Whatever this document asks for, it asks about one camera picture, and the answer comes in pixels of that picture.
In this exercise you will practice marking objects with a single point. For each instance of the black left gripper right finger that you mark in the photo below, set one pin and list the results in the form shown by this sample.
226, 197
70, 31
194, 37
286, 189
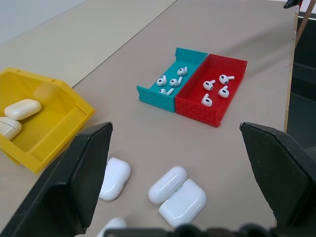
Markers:
281, 172

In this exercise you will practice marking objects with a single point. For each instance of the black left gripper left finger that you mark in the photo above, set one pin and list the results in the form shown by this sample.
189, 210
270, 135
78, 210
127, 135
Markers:
61, 187

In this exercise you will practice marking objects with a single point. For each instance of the yellow plastic bin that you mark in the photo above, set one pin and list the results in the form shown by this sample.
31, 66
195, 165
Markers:
56, 123

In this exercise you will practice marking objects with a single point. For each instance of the black shelf unit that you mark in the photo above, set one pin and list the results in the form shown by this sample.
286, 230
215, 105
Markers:
304, 81

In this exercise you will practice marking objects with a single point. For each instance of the white wireless earbud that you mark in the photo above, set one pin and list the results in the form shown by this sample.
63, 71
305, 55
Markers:
224, 79
167, 91
161, 81
181, 71
174, 82
208, 85
223, 93
206, 101

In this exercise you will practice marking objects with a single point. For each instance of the red brick-pattern tray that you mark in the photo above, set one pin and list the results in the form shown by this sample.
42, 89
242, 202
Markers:
197, 111

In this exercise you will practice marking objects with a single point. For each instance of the teal brick-pattern tray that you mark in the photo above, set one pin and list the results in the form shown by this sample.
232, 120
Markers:
187, 60

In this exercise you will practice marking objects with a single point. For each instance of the brown wooden stick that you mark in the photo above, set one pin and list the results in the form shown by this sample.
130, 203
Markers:
304, 22

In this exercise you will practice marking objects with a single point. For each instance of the black and red object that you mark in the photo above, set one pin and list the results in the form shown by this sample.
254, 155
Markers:
292, 3

